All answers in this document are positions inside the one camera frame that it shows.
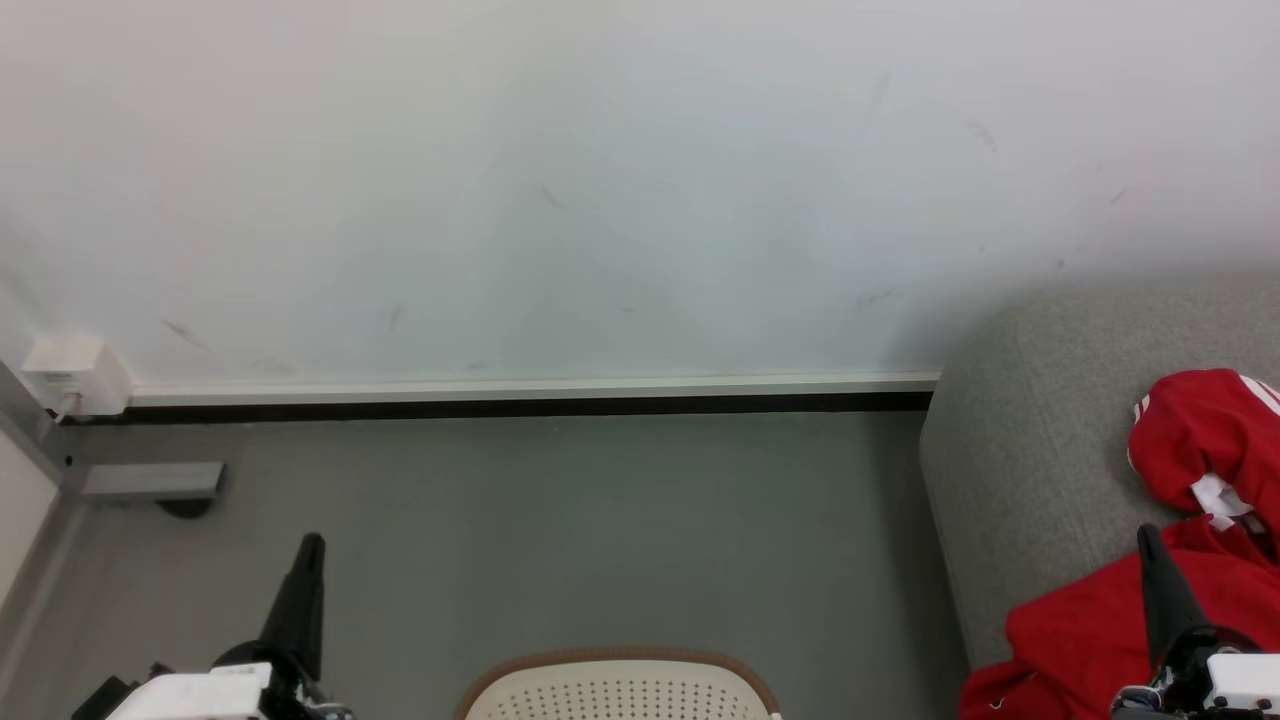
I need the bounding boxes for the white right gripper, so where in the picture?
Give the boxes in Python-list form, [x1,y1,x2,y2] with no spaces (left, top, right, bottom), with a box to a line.
[1112,523,1280,720]

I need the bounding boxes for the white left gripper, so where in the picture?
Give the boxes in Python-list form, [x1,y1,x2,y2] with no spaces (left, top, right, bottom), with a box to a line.
[105,532,353,720]

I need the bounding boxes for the red garment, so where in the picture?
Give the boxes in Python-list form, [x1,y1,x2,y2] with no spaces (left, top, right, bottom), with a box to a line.
[960,368,1280,720]

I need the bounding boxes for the grey fabric sofa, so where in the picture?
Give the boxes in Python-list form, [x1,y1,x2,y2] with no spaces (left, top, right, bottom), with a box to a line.
[918,285,1280,671]

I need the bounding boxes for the grey metal foot bar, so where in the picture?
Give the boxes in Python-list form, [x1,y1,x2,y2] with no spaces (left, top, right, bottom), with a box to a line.
[80,462,225,503]

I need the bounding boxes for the white and black baseboard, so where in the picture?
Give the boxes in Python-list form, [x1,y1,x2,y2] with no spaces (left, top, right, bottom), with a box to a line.
[128,372,941,421]

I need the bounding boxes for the cream perforated laundry basket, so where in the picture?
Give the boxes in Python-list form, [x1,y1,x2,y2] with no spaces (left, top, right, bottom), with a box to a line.
[455,648,783,720]

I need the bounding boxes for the white wall socket box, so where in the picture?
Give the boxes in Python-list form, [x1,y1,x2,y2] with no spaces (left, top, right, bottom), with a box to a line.
[22,336,133,417]

